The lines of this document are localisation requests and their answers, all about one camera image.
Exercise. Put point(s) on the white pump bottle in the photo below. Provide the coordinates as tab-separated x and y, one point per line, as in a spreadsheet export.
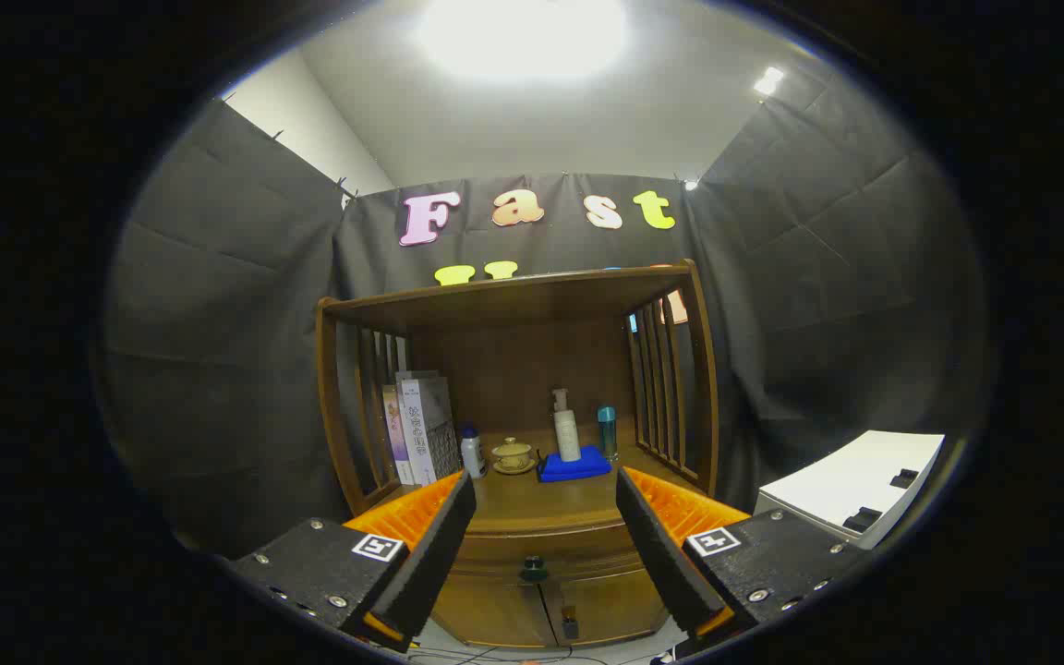
567	439

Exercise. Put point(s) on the thick white patterned book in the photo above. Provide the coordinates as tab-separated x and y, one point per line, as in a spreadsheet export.
421	434

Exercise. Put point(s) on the white bottle blue cap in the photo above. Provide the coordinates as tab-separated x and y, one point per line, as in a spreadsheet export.
473	457

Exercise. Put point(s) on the brown wooden drawer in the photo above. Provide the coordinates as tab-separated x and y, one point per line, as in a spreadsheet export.
578	554

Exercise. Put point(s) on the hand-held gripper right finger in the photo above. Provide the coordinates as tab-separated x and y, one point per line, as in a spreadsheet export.
666	563

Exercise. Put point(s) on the dark round drawer knob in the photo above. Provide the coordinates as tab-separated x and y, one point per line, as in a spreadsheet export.
533	568

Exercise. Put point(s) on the yellow lidded teacup with saucer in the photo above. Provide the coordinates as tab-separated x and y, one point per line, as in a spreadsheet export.
513	454

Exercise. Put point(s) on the brown wooden cabinet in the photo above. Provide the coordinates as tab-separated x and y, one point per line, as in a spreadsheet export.
532	369

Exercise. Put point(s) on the black backdrop cloth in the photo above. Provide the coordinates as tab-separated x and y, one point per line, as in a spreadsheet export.
218	323

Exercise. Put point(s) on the wooden countertop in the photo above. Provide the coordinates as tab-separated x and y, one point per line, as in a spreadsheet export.
541	503

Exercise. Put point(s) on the thin purple white book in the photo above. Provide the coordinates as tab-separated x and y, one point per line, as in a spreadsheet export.
396	443

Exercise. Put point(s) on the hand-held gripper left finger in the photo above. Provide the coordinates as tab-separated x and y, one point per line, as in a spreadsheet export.
435	554

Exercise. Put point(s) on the blue folded cloth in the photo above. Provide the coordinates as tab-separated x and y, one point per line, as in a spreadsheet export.
578	469

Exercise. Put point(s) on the large ceiling light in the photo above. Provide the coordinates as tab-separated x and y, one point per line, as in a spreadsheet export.
523	37

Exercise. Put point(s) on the clear blue bottle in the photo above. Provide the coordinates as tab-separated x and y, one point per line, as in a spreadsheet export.
607	434

